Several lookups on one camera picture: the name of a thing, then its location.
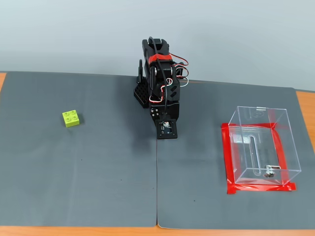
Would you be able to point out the green lego block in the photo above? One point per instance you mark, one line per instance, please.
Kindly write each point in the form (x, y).
(72, 119)

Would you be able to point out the grey mat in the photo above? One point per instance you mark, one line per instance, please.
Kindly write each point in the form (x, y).
(73, 172)
(197, 159)

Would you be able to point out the black robot base clamp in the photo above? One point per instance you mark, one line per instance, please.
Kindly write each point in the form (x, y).
(141, 93)

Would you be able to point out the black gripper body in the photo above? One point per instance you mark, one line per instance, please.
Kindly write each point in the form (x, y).
(159, 112)

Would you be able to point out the transparent acrylic box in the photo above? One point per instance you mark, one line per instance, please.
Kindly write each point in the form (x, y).
(264, 147)

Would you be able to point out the red tape strip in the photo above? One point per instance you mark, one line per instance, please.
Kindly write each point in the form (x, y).
(280, 147)
(246, 125)
(261, 188)
(227, 157)

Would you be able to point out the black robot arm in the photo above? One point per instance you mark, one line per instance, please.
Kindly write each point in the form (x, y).
(147, 51)

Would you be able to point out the red tape band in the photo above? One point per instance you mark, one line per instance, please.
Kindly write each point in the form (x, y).
(162, 58)

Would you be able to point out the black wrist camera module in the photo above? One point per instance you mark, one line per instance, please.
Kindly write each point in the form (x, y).
(167, 134)

